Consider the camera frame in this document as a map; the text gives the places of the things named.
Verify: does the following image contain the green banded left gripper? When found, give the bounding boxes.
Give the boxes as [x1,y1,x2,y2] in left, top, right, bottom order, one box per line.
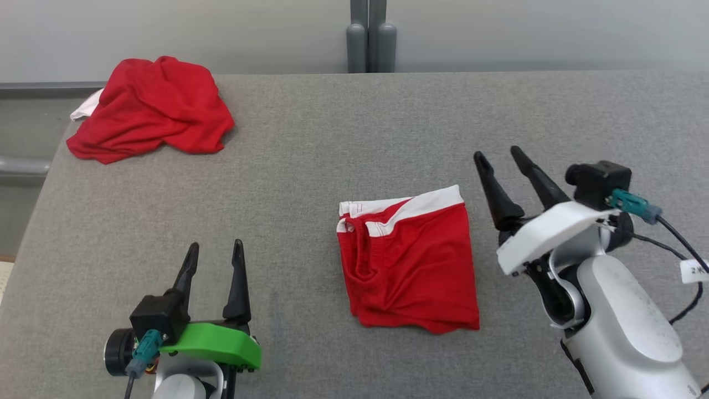
[104,239,263,399]

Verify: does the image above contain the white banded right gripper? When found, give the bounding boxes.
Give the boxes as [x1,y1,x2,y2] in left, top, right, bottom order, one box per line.
[473,145,608,312]

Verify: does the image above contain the red shorts with white band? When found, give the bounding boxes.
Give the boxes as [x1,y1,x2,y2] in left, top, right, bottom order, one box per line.
[336,185,481,335]

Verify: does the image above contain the red basketball jersey white sleeve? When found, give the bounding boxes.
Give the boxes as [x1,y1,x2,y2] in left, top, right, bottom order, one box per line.
[66,55,237,166]

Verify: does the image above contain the grey rounded tube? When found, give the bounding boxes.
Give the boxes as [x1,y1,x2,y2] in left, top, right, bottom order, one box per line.
[0,156,52,177]

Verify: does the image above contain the right arm cable teal plug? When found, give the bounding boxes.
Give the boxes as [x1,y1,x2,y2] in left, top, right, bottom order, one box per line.
[609,188,709,275]

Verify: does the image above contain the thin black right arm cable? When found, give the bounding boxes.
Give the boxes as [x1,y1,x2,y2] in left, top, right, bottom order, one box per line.
[601,221,706,326]

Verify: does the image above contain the white cable label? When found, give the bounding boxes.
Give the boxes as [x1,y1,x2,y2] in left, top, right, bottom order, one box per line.
[680,259,709,285]

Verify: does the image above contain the grey metal post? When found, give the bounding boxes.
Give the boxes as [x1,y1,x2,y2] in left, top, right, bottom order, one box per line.
[346,0,398,74]

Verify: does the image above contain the grey metal frame bracket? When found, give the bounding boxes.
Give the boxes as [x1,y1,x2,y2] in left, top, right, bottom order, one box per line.
[0,81,107,100]

